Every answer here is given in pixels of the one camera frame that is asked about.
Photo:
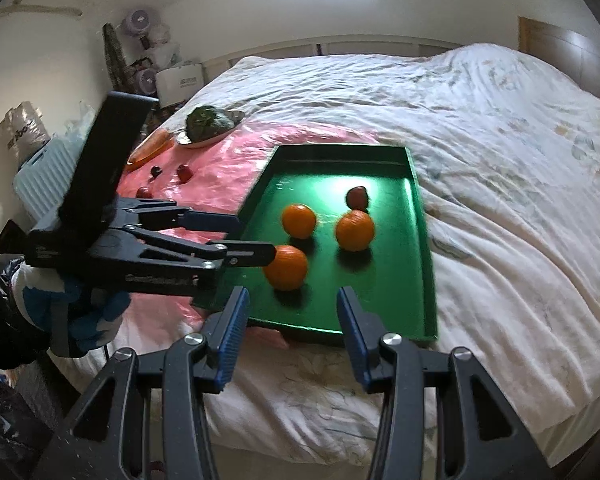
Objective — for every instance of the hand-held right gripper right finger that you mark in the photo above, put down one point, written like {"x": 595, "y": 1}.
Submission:
{"x": 352, "y": 335}

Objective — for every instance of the plaid garment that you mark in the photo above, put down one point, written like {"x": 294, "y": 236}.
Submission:
{"x": 112, "y": 60}

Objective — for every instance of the white plastic bags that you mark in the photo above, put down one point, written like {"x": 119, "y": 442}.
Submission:
{"x": 160, "y": 47}

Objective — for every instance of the dark red plum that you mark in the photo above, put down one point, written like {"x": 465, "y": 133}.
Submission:
{"x": 184, "y": 172}
{"x": 357, "y": 197}
{"x": 144, "y": 192}

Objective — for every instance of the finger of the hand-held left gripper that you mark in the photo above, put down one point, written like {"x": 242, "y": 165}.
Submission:
{"x": 250, "y": 254}
{"x": 212, "y": 221}

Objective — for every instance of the green leafy vegetable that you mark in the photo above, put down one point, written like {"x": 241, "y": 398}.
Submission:
{"x": 207, "y": 122}

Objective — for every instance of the white plate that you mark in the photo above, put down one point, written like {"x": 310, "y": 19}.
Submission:
{"x": 238, "y": 116}

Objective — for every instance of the green tray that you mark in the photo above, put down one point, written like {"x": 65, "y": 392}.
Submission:
{"x": 395, "y": 285}

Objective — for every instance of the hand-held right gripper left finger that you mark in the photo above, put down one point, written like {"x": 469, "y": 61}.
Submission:
{"x": 235, "y": 330}

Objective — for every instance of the light blue suitcase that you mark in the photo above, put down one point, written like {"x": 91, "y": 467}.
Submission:
{"x": 45, "y": 180}

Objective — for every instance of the person's left hand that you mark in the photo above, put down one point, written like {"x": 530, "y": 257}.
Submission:
{"x": 70, "y": 310}

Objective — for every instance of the orange plate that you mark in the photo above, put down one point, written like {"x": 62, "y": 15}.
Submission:
{"x": 137, "y": 165}

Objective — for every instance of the white cardboard box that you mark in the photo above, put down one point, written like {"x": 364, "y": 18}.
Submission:
{"x": 180, "y": 82}

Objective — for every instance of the white electric fan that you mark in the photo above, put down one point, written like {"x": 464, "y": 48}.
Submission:
{"x": 145, "y": 81}
{"x": 140, "y": 22}

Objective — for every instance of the white panelled bed frame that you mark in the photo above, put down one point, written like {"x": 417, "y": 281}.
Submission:
{"x": 325, "y": 46}

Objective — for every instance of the carrot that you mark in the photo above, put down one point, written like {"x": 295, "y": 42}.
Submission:
{"x": 152, "y": 146}

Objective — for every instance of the grey printed plastic bag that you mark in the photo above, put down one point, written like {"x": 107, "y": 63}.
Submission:
{"x": 24, "y": 132}

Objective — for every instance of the pink plastic sheet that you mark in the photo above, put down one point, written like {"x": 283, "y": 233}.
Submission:
{"x": 220, "y": 170}

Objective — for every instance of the clear plastic bag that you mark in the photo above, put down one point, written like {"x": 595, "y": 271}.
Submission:
{"x": 82, "y": 122}

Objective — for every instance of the small dark plum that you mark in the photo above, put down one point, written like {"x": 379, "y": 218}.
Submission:
{"x": 155, "y": 171}

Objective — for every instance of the orange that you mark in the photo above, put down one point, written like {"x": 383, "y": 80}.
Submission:
{"x": 298, "y": 220}
{"x": 355, "y": 230}
{"x": 287, "y": 270}

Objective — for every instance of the wooden headboard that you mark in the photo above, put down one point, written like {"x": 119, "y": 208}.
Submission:
{"x": 565, "y": 45}

